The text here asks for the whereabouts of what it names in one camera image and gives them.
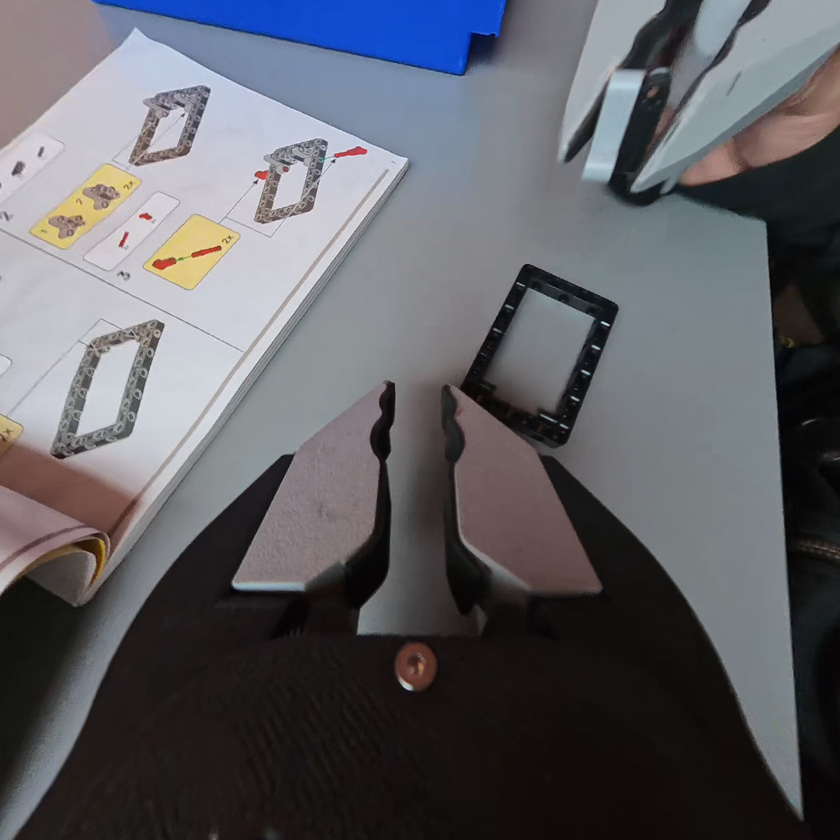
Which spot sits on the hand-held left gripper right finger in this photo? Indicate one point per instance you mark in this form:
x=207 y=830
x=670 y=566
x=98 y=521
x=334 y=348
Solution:
x=518 y=518

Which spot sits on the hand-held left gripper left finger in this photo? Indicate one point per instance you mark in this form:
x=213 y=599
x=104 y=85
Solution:
x=315 y=512

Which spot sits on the black rectangular lego frame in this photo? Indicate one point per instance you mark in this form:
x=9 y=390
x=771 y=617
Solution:
x=594 y=367

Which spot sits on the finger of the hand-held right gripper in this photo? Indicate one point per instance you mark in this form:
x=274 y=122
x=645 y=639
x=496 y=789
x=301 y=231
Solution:
x=761 y=79
x=613 y=124

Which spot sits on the lego instruction booklet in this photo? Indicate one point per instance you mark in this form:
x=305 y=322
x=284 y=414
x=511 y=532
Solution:
x=229 y=216

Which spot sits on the person's right hand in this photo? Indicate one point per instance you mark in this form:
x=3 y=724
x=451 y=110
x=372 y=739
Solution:
x=800 y=118

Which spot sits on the blue plastic bin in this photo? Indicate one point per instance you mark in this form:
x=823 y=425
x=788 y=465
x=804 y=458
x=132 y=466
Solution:
x=328 y=19

